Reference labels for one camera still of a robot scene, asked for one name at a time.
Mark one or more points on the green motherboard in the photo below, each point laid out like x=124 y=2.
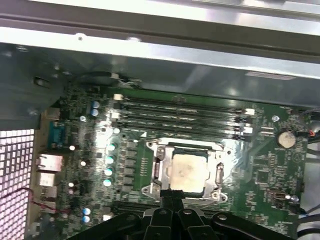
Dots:
x=262 y=175

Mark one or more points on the metal socket cover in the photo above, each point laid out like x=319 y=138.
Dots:
x=167 y=172

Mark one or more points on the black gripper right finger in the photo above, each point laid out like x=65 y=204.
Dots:
x=192 y=225

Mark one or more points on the silver port block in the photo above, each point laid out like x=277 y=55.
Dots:
x=50 y=163

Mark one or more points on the open black PC case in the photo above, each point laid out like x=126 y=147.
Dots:
x=175 y=75

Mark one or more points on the black RAM slot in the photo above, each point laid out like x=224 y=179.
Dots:
x=155 y=128
x=155 y=100
x=155 y=119
x=155 y=110
x=135 y=204

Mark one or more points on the silver CPU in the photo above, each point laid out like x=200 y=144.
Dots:
x=190 y=172

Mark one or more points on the round coin cell battery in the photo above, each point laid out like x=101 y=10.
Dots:
x=286 y=139

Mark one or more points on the blue serial port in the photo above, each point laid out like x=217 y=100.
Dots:
x=56 y=133

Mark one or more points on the CPU socket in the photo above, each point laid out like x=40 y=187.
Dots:
x=152 y=190

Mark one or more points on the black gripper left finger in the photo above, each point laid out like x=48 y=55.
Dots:
x=160 y=225

